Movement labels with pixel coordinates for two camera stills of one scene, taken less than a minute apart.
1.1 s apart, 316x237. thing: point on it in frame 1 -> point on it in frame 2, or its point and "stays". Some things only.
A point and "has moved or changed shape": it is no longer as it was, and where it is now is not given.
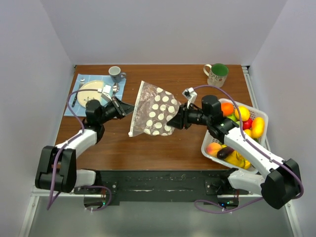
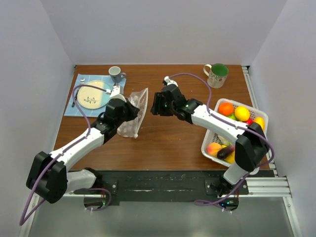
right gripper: (180, 120) -> (157, 107)
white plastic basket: (254, 112) stays
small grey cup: (116, 75) stays
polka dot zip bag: (153, 108) has moved or changed shape
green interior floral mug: (218, 74) stays
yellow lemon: (245, 113) stays
